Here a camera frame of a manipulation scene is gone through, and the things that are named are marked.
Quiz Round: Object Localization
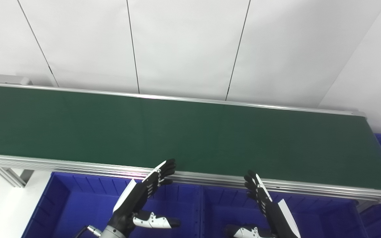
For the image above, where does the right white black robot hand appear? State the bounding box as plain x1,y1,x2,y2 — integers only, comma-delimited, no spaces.
225,170,302,238

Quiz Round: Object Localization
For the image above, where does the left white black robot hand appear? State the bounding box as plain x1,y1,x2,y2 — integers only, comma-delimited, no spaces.
109,158,181,236

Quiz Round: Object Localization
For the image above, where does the green conveyor belt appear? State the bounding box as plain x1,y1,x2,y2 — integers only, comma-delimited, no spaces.
0,83,381,206

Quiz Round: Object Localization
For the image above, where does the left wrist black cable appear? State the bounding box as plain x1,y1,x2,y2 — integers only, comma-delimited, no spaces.
75,225,102,238

